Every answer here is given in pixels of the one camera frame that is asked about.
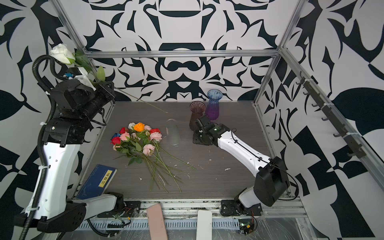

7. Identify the clear glass vase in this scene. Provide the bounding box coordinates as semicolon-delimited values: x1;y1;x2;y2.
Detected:
166;119;181;146

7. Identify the white rose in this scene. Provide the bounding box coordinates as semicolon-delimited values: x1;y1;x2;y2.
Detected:
48;43;169;114

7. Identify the pink spray roses stem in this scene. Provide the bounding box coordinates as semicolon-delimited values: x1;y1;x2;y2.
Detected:
142;132;196;193

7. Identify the pink rose single stem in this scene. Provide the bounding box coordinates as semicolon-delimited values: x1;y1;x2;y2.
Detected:
115;130;163;189

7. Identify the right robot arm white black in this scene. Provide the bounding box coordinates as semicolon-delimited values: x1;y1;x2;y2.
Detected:
193;115;298;210

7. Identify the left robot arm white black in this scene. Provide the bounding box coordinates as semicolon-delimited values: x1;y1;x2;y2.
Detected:
14;55;124;240

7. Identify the blue purple glass vase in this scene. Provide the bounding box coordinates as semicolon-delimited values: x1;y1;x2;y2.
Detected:
205;89;223;120

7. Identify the dark red glass vase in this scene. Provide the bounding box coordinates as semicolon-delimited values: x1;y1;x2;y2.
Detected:
189;101;206;131

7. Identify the dark red rose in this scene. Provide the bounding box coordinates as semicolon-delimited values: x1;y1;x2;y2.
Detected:
111;137;121;146

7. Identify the orange rose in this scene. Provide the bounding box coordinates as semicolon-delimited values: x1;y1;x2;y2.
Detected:
133;123;146;132

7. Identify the blue book yellow label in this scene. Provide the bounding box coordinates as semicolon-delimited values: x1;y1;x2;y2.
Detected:
76;164;118;200

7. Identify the white flat paddle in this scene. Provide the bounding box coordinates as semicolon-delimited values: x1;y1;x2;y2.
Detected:
196;210;213;240

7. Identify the small circuit board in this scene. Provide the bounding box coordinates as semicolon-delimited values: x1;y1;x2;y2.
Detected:
239;218;258;235

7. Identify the pink flat paddle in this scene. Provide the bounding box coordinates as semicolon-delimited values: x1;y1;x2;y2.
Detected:
147;204;168;240

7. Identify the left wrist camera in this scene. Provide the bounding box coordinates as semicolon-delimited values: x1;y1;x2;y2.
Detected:
63;67;96;91

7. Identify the aluminium frame rail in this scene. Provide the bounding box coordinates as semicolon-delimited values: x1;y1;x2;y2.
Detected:
86;50;278;59

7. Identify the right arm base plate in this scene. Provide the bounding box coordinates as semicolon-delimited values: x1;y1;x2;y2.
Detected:
220;200;263;217

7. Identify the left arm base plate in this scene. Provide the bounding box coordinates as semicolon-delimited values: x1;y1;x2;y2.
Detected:
97;201;142;218

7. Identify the wall hook rack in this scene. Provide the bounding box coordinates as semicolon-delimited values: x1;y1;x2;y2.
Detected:
297;71;367;159

